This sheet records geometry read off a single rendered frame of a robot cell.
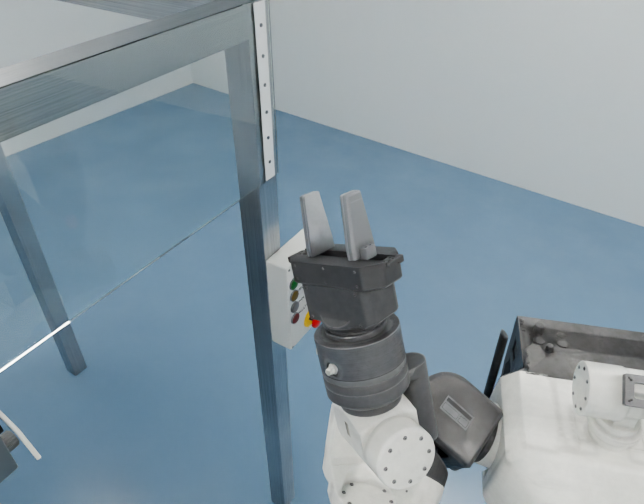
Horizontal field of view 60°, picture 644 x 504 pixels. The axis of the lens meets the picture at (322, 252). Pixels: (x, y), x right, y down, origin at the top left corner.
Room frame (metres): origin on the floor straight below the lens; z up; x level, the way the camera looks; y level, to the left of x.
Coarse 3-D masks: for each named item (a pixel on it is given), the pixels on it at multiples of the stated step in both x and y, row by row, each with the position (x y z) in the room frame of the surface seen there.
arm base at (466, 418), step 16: (432, 384) 0.48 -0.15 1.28; (448, 384) 0.48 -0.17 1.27; (464, 384) 0.49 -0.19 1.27; (448, 400) 0.46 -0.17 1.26; (464, 400) 0.47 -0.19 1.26; (480, 400) 0.47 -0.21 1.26; (448, 416) 0.45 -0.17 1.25; (464, 416) 0.45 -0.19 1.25; (480, 416) 0.45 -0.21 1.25; (496, 416) 0.45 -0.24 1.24; (448, 432) 0.43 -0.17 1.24; (464, 432) 0.43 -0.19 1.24; (480, 432) 0.43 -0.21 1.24; (448, 448) 0.41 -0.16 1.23; (464, 448) 0.41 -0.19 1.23; (480, 448) 0.42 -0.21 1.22; (448, 464) 0.42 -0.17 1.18; (464, 464) 0.40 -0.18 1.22
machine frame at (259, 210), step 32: (64, 0) 1.23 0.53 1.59; (96, 0) 1.17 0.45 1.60; (128, 0) 1.12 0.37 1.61; (160, 0) 1.07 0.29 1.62; (192, 0) 1.03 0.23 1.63; (224, 0) 0.99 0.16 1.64; (128, 32) 0.81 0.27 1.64; (32, 64) 0.68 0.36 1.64; (64, 64) 0.68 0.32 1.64; (256, 192) 0.97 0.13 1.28; (256, 224) 0.98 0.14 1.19; (256, 256) 0.98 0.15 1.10; (256, 288) 0.99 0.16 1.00; (256, 320) 0.99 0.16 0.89; (64, 352) 1.56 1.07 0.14; (256, 352) 1.00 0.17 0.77; (288, 416) 1.01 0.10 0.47; (288, 448) 1.00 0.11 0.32; (288, 480) 0.99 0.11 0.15
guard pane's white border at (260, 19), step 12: (264, 0) 1.00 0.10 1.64; (264, 12) 1.00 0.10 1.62; (264, 24) 1.00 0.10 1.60; (264, 36) 1.00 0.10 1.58; (264, 48) 1.00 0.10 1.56; (264, 60) 0.99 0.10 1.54; (264, 72) 0.99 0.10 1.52; (264, 84) 0.99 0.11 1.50; (264, 96) 0.99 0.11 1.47; (264, 108) 0.99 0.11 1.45; (264, 120) 0.98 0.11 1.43; (264, 132) 0.98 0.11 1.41; (264, 144) 0.98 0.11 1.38; (264, 156) 0.98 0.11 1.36
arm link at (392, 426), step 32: (416, 352) 0.41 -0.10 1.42; (384, 384) 0.34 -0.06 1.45; (416, 384) 0.37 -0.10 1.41; (352, 416) 0.34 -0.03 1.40; (384, 416) 0.34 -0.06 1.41; (416, 416) 0.34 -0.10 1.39; (384, 448) 0.30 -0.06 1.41; (416, 448) 0.31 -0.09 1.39; (384, 480) 0.29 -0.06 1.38; (416, 480) 0.29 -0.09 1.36
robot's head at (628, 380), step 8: (624, 376) 0.41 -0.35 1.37; (632, 376) 0.41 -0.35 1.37; (640, 376) 0.41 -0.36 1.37; (624, 384) 0.41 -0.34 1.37; (632, 384) 0.41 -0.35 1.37; (624, 392) 0.40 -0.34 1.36; (632, 392) 0.40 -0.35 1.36; (624, 400) 0.39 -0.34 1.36; (632, 400) 0.39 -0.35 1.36; (640, 400) 0.39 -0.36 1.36
